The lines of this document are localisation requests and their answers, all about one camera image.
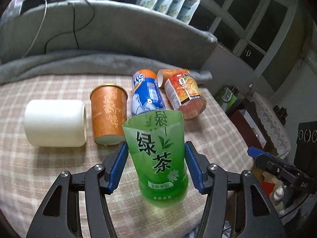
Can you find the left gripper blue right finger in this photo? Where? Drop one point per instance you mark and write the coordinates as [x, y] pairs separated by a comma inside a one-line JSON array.
[[254, 214]]

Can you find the white window frame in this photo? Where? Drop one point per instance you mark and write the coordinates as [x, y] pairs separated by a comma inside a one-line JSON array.
[[259, 41]]

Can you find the green tea bottle cup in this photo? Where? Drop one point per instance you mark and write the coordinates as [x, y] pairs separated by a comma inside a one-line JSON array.
[[156, 143]]

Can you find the grey rolled blanket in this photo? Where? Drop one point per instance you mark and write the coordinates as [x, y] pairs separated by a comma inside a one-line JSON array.
[[78, 63]]

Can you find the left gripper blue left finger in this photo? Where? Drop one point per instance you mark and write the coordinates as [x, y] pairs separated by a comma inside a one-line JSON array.
[[58, 214]]

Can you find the orange red juice cup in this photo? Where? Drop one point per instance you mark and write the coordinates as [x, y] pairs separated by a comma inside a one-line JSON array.
[[184, 95]]

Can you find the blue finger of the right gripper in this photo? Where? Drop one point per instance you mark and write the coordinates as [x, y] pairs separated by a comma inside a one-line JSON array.
[[255, 152], [284, 172]]

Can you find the red open box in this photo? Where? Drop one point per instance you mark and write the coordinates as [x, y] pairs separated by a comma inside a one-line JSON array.
[[244, 117]]

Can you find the orange cut bottle cup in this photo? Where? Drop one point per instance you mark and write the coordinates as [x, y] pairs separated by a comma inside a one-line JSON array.
[[164, 74]]

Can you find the white paper cup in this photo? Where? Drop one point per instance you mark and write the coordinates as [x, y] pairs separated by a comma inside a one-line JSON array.
[[55, 123]]

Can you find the grey cushion backrest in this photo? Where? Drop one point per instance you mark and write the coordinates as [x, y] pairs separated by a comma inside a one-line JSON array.
[[105, 26]]

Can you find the white gloved right hand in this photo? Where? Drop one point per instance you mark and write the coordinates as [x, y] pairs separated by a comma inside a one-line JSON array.
[[277, 195]]

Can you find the orange patterned paper cup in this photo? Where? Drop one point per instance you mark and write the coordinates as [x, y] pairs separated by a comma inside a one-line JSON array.
[[109, 112]]

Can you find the white lace cloth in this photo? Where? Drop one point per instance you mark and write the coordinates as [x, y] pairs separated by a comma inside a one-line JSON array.
[[274, 128]]

